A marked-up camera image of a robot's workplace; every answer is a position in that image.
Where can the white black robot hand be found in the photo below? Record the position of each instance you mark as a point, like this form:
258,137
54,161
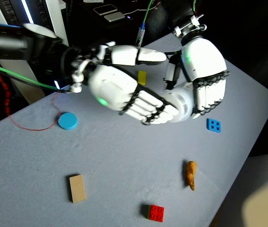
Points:
202,59
112,87

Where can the large translucent plastic syringe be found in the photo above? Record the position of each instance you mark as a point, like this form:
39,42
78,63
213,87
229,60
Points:
181,101

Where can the yellow block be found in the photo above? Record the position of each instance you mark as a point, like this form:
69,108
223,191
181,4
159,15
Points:
142,78

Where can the blue round disc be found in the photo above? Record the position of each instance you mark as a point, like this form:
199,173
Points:
68,121

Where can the blue four-hole block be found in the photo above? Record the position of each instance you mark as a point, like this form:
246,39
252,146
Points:
213,125

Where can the silver power bank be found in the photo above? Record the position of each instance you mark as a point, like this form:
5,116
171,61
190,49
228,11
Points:
113,17

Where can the white-framed smartphone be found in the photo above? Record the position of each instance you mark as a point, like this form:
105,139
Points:
105,10

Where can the rectangular wooden block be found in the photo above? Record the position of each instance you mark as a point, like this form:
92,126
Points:
77,188

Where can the orange toy carrot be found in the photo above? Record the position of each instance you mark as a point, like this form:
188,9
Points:
191,173

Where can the red and green toy brick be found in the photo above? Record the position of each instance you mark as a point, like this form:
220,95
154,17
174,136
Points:
156,213

